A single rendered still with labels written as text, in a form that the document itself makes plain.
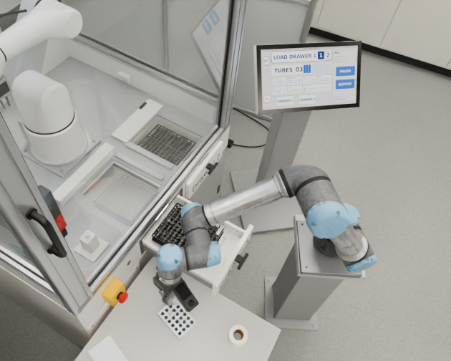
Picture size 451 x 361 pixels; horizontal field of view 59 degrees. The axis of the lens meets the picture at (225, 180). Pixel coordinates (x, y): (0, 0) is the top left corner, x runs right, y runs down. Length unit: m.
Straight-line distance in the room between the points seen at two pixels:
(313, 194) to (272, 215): 1.51
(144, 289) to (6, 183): 0.91
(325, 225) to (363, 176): 1.98
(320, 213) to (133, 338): 0.82
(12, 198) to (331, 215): 0.78
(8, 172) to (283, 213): 2.11
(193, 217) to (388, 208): 1.98
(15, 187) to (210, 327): 0.96
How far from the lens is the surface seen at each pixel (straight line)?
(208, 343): 1.55
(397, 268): 2.81
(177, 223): 1.57
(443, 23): 4.07
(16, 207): 0.88
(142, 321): 1.58
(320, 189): 1.17
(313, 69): 1.97
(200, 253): 1.21
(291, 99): 1.94
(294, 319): 2.43
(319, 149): 3.16
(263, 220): 2.63
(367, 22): 4.09
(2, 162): 0.79
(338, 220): 1.16
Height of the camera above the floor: 2.27
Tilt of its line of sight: 54 degrees down
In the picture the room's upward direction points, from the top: 9 degrees clockwise
